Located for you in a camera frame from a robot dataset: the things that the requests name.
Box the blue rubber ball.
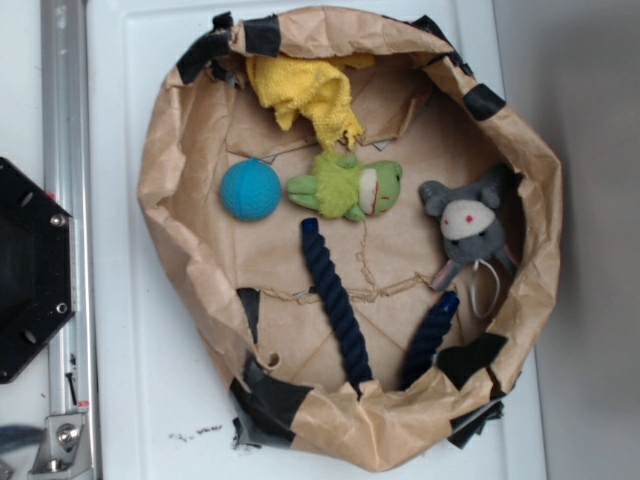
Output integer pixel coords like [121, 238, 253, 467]
[220, 158, 281, 221]

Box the brown paper bag bin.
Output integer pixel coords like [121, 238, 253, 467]
[138, 6, 562, 471]

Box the green frog plush toy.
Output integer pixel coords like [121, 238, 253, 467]
[286, 151, 403, 222]

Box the grey mouse plush toy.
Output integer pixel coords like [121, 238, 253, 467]
[419, 163, 519, 318]

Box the yellow terry cloth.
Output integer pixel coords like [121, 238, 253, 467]
[246, 53, 375, 152]

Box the dark blue twisted rope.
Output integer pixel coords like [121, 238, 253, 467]
[300, 216, 461, 396]

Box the aluminium extrusion rail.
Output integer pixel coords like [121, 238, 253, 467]
[40, 1, 102, 479]

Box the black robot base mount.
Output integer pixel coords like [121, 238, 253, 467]
[1, 158, 74, 384]

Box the metal corner bracket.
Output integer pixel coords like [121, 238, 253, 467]
[28, 413, 94, 479]

